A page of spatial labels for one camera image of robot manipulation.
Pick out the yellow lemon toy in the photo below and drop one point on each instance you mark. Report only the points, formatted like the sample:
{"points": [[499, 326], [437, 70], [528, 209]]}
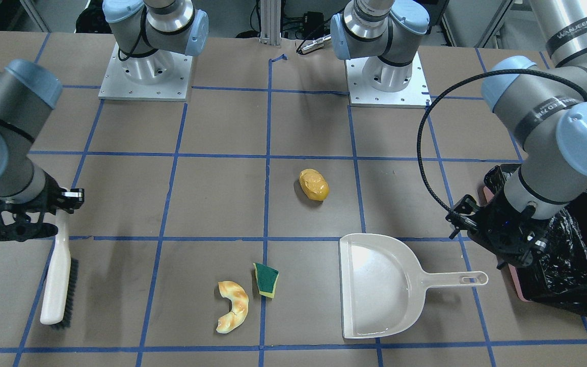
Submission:
{"points": [[314, 185]]}

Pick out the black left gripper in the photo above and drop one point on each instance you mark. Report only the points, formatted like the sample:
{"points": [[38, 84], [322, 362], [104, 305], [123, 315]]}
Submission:
{"points": [[488, 220]]}

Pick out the white hand brush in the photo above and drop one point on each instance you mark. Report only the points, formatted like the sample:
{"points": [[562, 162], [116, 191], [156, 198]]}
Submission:
{"points": [[61, 279]]}

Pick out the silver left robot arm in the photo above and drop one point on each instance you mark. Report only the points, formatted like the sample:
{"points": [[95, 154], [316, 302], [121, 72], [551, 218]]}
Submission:
{"points": [[546, 113]]}

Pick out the black bag lined bin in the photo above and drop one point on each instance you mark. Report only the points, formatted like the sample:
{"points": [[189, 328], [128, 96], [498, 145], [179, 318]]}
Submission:
{"points": [[559, 278]]}

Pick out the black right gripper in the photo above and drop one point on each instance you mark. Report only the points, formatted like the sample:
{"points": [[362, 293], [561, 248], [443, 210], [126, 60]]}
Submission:
{"points": [[48, 200]]}

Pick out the yellow croissant toy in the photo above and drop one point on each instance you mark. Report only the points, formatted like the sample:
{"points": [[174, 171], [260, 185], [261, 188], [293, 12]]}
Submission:
{"points": [[239, 306]]}

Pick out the green yellow sponge piece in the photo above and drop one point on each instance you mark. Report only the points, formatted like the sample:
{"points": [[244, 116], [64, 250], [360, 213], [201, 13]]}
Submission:
{"points": [[266, 280]]}

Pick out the white plastic dustpan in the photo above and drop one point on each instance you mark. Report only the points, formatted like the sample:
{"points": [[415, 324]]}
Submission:
{"points": [[383, 285]]}

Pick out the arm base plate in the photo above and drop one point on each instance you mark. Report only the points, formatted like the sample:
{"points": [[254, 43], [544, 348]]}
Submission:
{"points": [[374, 84], [163, 76]]}

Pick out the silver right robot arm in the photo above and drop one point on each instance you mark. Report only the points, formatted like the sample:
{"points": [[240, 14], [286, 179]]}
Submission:
{"points": [[146, 32]]}

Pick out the aluminium frame post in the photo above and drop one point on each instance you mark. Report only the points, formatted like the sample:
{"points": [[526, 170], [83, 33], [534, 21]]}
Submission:
{"points": [[270, 22]]}

